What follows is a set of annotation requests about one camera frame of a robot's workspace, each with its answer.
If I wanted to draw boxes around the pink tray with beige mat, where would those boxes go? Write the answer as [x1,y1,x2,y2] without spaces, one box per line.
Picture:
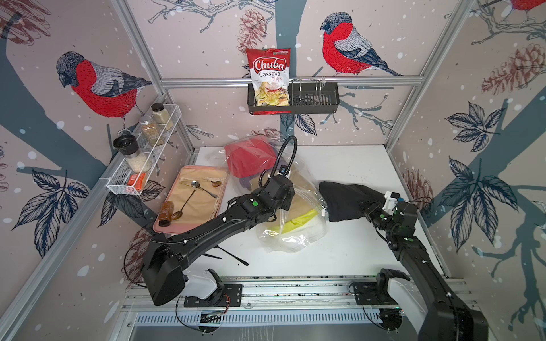
[153,166,228,234]

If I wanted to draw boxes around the black lid spice jar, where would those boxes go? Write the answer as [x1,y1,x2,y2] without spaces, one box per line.
[112,134,152,173]

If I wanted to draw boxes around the black trousers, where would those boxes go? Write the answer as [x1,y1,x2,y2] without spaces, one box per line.
[318,181,385,223]

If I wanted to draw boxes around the brown spice jar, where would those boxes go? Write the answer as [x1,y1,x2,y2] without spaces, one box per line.
[139,117,164,146]

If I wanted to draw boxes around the black plastic fork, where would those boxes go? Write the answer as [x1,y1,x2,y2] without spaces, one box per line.
[215,246,250,267]

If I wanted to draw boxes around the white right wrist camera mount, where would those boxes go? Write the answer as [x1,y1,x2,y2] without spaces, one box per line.
[382,191,401,215]

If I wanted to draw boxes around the yellow spice jar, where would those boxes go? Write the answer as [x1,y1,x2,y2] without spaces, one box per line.
[151,103,174,130]

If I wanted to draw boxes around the red folded garment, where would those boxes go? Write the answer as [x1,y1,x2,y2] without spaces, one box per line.
[224,135,277,178]

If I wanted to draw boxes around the metal spoon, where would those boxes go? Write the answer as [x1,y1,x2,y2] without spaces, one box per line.
[171,180,218,220]

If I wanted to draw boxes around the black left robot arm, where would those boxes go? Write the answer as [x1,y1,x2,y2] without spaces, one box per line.
[141,175,295,306]

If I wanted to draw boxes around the beige knitted garment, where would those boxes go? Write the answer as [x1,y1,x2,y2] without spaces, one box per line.
[262,170,322,230]

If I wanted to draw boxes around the amber sauce bottle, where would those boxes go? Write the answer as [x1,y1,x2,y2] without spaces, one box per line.
[158,201,174,227]

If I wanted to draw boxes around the black corrugated cable hose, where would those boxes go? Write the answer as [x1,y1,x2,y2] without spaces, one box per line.
[258,135,299,184]

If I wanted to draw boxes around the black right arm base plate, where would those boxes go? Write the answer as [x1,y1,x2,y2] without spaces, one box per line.
[348,282,398,306]

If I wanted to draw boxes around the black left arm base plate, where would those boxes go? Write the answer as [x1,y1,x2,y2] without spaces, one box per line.
[183,284,243,308]

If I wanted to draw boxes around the clear acrylic spice shelf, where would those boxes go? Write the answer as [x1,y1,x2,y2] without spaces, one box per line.
[107,104,181,196]

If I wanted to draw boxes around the clear plastic vacuum bag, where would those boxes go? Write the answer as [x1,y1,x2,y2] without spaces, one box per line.
[223,135,328,254]

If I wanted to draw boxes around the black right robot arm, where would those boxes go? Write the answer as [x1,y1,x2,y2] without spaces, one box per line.
[363,197,489,340]

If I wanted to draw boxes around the small red packet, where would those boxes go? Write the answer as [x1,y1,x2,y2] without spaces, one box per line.
[127,173,146,192]

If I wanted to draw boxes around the red Chuba cassava chips bag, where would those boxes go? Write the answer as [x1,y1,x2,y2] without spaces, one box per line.
[246,49,291,107]

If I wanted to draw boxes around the black wire wall basket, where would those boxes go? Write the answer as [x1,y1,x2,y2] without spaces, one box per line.
[247,81,340,115]

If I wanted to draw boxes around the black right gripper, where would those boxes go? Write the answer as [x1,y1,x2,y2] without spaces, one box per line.
[358,198,398,235]

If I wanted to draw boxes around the neon yellow garment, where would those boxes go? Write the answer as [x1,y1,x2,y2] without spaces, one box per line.
[270,210,318,234]

